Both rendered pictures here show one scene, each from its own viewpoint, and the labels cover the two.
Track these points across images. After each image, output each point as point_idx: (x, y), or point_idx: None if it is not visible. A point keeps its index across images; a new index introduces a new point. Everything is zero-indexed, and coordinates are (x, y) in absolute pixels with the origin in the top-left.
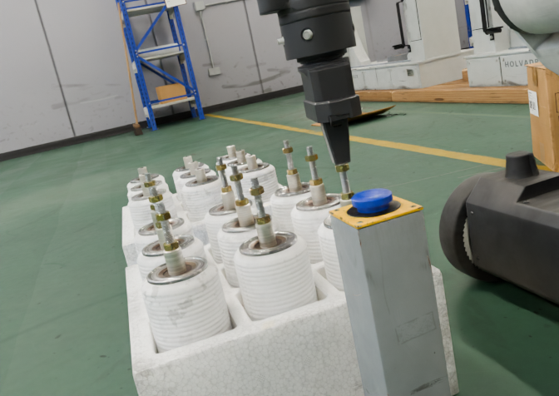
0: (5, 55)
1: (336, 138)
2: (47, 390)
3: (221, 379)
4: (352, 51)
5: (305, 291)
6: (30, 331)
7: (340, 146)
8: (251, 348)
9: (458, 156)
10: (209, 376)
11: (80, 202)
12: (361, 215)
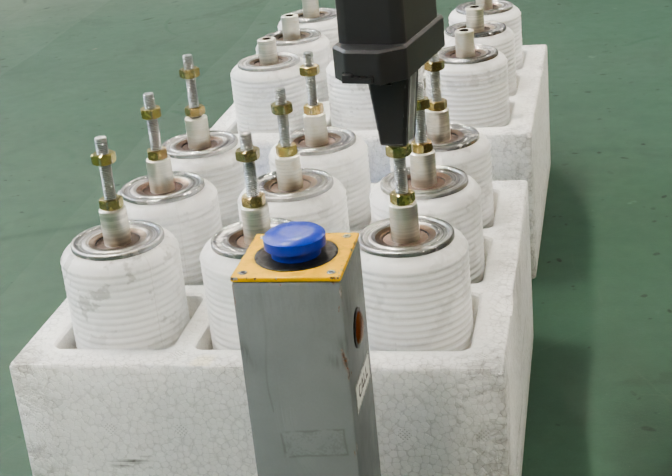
0: None
1: (384, 102)
2: (34, 334)
3: (124, 412)
4: None
5: None
6: (75, 230)
7: (390, 116)
8: (170, 386)
9: None
10: (107, 402)
11: None
12: (262, 261)
